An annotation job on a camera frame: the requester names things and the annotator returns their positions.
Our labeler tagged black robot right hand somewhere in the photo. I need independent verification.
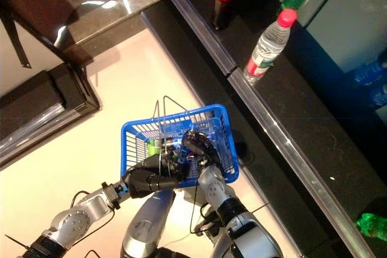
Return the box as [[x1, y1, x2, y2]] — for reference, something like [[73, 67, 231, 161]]
[[181, 129, 223, 169]]

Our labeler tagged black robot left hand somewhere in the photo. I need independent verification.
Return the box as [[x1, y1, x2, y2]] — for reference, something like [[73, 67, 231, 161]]
[[120, 153, 190, 200]]

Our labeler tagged green soda can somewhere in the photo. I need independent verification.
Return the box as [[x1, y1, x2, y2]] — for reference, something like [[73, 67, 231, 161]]
[[146, 138, 166, 155]]

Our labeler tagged clear plastic price rail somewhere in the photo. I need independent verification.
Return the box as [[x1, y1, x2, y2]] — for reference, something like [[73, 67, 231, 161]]
[[228, 67, 376, 258], [149, 0, 237, 76]]

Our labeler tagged blue plastic shopping basket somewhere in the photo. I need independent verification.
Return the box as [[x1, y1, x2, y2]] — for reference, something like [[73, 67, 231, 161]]
[[120, 94, 240, 188]]

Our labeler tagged silver robot left leg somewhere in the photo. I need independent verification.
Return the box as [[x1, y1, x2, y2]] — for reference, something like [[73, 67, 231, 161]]
[[120, 190, 178, 258]]

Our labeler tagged black robot pelvis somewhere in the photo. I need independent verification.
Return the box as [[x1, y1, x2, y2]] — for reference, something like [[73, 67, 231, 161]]
[[157, 247, 218, 258]]

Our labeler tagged black shelf base plinth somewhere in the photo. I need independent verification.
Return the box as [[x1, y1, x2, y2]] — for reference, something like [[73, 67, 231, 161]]
[[140, 0, 354, 258]]

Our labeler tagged clear water bottle red cap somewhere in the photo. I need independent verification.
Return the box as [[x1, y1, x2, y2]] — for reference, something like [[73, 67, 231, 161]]
[[243, 8, 299, 85]]

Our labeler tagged stainless steel counter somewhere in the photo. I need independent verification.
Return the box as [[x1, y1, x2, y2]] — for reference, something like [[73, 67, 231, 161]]
[[65, 0, 167, 56]]

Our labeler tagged black glass display case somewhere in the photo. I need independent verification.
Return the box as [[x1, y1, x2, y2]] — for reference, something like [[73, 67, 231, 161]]
[[0, 64, 100, 168]]

